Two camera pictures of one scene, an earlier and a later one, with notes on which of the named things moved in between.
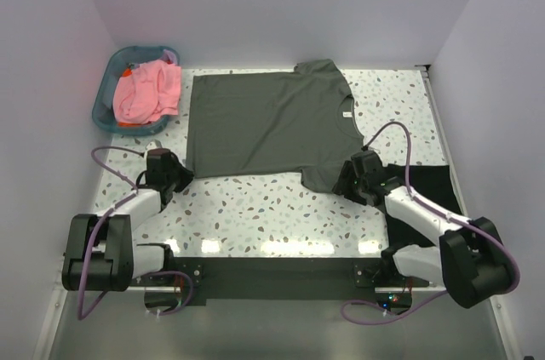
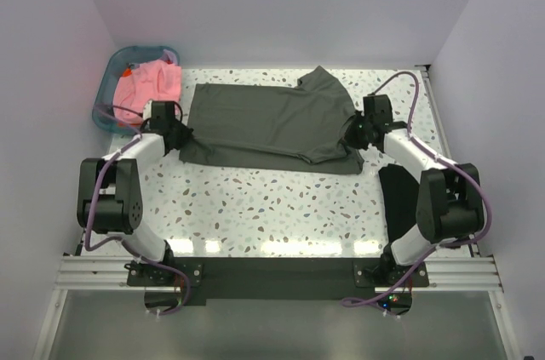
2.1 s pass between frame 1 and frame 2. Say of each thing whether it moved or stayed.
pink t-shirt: stayed
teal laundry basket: stayed
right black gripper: moved
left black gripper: moved
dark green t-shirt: moved
